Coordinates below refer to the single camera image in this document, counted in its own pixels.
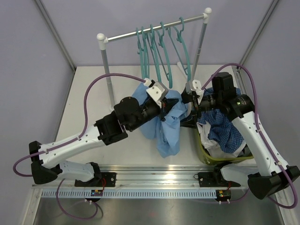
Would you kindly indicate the aluminium mounting rail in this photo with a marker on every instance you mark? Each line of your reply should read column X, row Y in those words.
column 154, row 175

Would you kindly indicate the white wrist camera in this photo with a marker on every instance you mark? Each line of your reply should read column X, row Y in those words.
column 194, row 91
column 156, row 90

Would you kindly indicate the dark blue checked shirt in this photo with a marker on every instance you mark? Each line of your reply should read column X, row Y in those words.
column 222, row 131

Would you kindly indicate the teal hanger of blue shirt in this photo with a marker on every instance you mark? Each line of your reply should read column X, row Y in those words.
column 185, row 67

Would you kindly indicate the teal hanger of checked shirt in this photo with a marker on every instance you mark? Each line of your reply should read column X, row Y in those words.
column 167, row 66

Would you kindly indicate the teal hanger of plaid shirt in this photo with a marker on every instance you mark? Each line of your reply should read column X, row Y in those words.
column 145, row 55

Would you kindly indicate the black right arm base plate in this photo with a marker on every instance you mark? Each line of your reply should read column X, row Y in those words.
column 213, row 179

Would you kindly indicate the light blue shirt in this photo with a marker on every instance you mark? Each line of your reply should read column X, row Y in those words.
column 167, row 133

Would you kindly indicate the white slotted cable duct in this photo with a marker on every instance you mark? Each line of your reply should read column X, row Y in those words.
column 132, row 193

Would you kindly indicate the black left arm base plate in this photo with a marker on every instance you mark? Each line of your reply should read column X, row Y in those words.
column 108, row 179

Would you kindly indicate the teal hanger of grey shirt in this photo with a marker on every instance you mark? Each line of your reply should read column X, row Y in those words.
column 140, row 53

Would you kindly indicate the teal hanger of white shirt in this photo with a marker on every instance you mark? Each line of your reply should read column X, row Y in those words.
column 153, row 49

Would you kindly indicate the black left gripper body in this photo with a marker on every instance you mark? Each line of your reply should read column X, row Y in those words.
column 162, row 113

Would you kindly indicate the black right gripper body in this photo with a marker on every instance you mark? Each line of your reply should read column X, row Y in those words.
column 203, row 105

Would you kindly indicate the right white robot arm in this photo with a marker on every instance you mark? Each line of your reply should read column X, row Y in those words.
column 273, row 173

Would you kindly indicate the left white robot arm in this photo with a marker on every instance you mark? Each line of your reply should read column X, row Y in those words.
column 50, row 161

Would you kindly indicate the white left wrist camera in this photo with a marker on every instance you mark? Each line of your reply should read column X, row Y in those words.
column 156, row 90

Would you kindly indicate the green laundry basket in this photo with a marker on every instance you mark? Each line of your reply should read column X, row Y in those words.
column 207, row 159

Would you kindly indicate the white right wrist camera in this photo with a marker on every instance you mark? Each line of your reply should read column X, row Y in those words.
column 194, row 91

